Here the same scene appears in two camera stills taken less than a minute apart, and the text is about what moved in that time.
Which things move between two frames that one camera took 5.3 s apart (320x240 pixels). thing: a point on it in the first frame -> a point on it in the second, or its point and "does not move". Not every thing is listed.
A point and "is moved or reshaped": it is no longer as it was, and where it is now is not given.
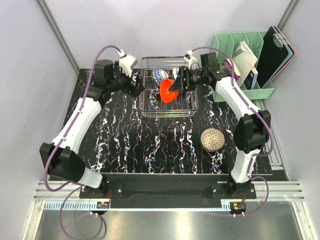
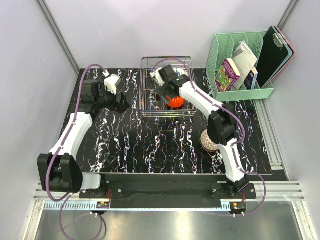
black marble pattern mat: [117, 140] does not move
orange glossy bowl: [167, 95] is moved or reshaped
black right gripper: [179, 85] -> [161, 90]
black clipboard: [273, 53] does not move
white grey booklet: [245, 59] does not move
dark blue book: [250, 82] does not move
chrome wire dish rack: [150, 103] does not move
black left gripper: [135, 90] -> [122, 106]
